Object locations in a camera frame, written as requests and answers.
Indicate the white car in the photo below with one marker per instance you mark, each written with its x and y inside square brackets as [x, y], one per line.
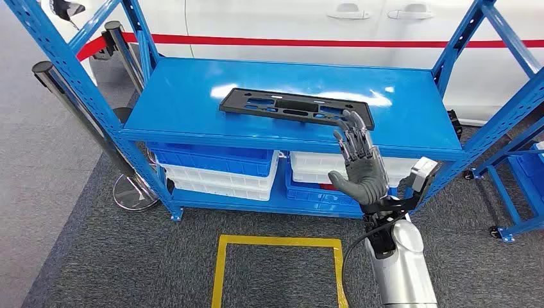
[297, 21]

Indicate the black caster wheel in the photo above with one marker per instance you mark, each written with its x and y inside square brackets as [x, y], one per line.
[494, 232]
[468, 174]

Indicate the black plastic plate frame part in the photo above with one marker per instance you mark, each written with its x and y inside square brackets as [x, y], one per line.
[293, 104]

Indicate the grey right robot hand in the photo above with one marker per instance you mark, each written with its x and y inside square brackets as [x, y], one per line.
[365, 183]

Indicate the chrome stanchion post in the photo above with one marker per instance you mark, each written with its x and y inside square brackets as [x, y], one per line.
[125, 55]
[78, 114]

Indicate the red barrier belt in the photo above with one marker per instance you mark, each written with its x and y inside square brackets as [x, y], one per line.
[255, 41]

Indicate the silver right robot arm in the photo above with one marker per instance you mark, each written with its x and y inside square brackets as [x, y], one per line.
[403, 272]

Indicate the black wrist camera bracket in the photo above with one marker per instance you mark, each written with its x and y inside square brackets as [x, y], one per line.
[399, 204]

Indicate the blue metal shelf rack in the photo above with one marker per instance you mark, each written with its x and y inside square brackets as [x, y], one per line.
[191, 106]
[504, 200]

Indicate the black ribbed plastic object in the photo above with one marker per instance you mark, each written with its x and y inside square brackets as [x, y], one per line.
[455, 125]

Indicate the small red object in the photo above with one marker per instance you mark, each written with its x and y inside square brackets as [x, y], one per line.
[327, 187]

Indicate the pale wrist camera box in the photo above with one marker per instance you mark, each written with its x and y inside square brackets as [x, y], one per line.
[423, 172]

